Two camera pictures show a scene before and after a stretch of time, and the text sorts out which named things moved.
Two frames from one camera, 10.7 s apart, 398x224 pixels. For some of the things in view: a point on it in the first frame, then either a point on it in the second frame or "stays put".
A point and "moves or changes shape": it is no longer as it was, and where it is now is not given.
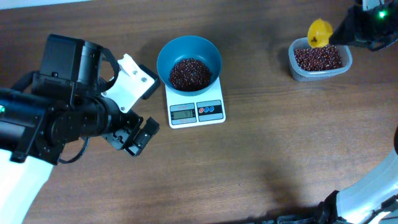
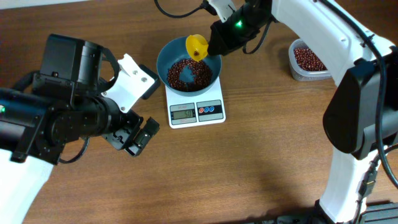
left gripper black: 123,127 stays put
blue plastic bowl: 188,65 stays put
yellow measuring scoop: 319,33 moves or changes shape
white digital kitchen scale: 185,111 stays put
